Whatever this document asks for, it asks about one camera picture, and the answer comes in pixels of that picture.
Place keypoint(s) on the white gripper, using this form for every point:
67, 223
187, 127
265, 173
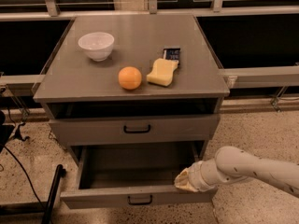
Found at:
196, 175

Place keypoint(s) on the grey drawer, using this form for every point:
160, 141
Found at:
128, 130
133, 175

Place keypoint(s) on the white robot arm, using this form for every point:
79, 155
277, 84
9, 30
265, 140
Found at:
231, 165

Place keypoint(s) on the grey top drawer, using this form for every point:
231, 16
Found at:
128, 130

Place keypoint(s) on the grey drawer cabinet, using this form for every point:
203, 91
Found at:
77, 87

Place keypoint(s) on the yellow sponge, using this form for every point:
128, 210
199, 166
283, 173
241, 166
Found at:
162, 72

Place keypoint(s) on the orange ball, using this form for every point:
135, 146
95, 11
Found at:
130, 78

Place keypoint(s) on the metal window railing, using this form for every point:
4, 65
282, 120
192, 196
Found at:
256, 48

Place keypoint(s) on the dark blue snack packet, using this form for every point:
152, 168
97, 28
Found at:
172, 54

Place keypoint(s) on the black stand leg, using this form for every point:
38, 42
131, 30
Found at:
44, 208

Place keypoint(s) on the white ceramic bowl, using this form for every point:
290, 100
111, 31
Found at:
97, 46

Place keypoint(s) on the black clamp on left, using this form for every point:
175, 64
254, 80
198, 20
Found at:
8, 131

